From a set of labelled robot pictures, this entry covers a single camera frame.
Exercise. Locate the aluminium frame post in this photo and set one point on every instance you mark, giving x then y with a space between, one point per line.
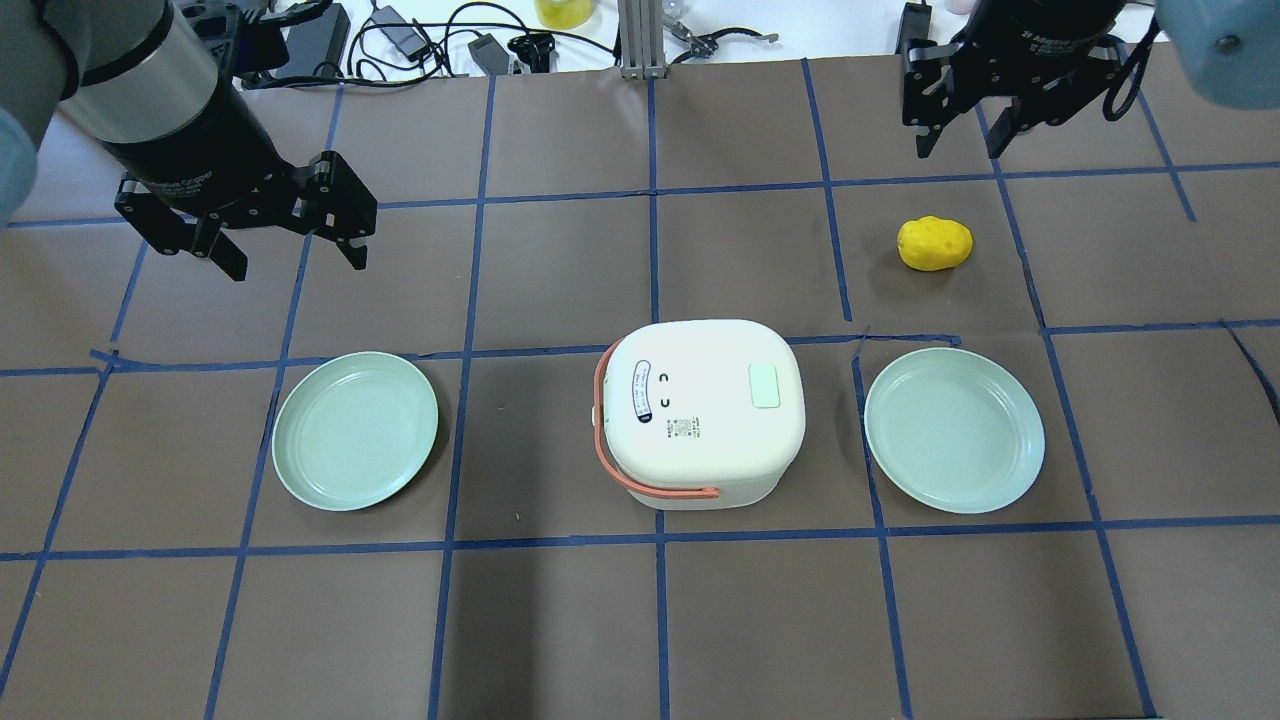
640 29

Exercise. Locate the green plate near robot base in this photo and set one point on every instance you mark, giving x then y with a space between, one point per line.
954 430

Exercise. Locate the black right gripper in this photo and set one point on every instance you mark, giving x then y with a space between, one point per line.
1040 22

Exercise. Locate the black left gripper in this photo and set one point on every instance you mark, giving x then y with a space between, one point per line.
196 140

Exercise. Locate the cream rice cooker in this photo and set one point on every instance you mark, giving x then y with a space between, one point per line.
701 415

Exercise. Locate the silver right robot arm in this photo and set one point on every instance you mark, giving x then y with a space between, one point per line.
1227 50

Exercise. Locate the green plate far side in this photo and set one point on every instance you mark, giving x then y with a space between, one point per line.
355 431

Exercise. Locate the yellow tape roll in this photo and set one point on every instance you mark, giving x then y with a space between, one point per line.
564 14

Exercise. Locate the yellow toy potato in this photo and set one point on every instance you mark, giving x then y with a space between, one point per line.
934 244

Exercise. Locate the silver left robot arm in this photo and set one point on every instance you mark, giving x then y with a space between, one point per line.
140 81

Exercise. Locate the black power adapter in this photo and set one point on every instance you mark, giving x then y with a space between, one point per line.
491 57

